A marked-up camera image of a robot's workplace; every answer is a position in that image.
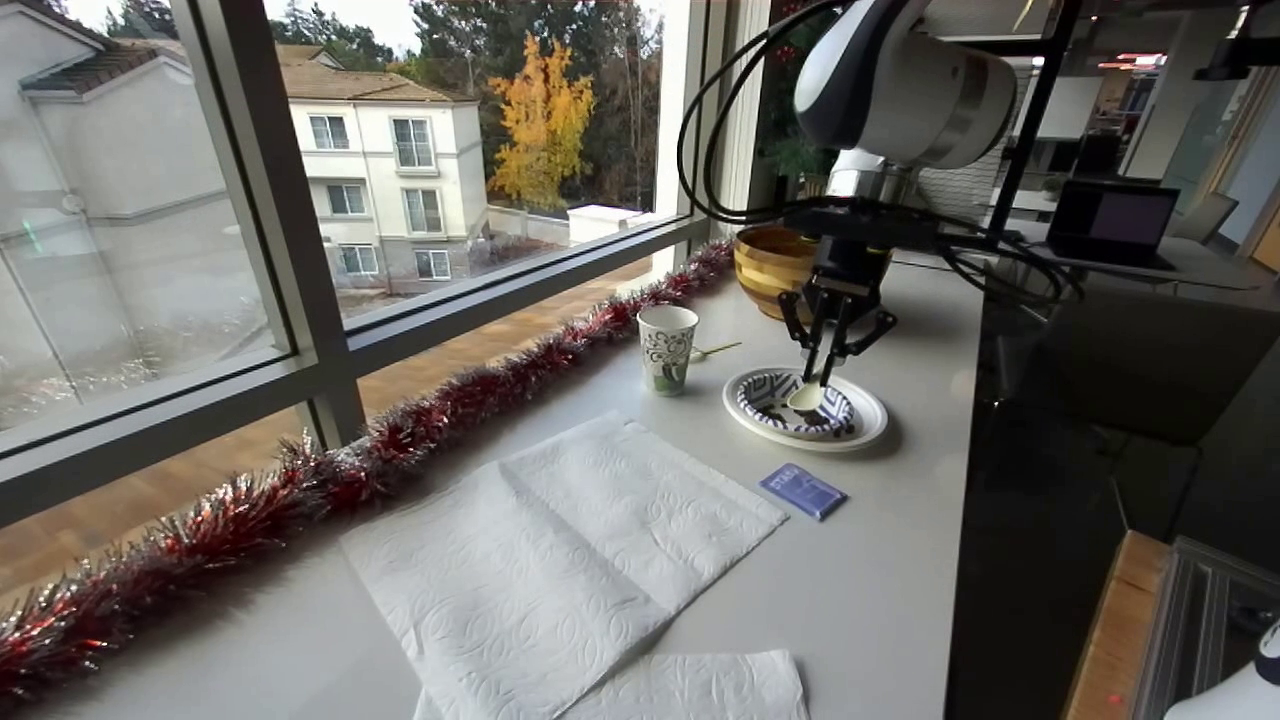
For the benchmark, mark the white building with windows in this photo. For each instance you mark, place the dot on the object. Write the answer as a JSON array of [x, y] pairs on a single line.
[[387, 161]]

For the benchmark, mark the wooden board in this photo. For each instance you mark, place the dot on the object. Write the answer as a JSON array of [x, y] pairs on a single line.
[[1117, 627]]

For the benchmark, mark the open black laptop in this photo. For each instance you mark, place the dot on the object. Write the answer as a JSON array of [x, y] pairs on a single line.
[[1115, 223]]

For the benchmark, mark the yellow autumn tree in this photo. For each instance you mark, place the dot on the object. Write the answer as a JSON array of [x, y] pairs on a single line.
[[542, 120]]

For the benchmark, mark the small blue packet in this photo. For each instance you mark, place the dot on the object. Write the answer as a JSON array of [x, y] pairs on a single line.
[[805, 490]]

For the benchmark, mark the round wooden bowl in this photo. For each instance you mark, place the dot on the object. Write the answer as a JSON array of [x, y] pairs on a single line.
[[770, 264]]

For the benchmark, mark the blue patterned paper bowl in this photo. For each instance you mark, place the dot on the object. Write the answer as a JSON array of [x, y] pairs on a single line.
[[775, 405]]

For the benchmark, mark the large white neighbouring building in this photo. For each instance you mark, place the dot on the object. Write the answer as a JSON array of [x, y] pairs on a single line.
[[121, 226]]

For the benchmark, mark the small white paper napkin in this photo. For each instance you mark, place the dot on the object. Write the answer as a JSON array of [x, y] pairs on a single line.
[[666, 689]]

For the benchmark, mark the red silver tinsel garland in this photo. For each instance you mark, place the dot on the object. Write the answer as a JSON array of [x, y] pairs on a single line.
[[334, 480]]

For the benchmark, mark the grey window frame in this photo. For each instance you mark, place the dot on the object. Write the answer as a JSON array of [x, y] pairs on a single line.
[[274, 252]]

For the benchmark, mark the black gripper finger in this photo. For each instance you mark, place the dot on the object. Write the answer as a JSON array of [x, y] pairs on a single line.
[[865, 338], [802, 333]]

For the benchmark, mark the black metal stand pole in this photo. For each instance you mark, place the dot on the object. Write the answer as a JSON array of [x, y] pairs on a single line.
[[1033, 120]]

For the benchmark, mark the large white paper napkin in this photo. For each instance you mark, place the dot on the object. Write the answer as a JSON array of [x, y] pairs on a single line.
[[561, 560]]

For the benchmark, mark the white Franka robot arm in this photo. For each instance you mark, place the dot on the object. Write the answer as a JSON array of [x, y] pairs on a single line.
[[923, 93]]

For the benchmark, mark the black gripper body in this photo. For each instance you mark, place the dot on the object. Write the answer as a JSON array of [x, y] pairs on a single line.
[[850, 279]]

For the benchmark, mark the white paper plate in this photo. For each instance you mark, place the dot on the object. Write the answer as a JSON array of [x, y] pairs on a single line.
[[872, 424]]

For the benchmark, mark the aluminium profile frame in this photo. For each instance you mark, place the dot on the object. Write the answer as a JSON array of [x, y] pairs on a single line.
[[1201, 627]]

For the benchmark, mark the white paper cup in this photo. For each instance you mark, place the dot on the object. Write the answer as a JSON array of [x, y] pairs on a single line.
[[666, 348]]

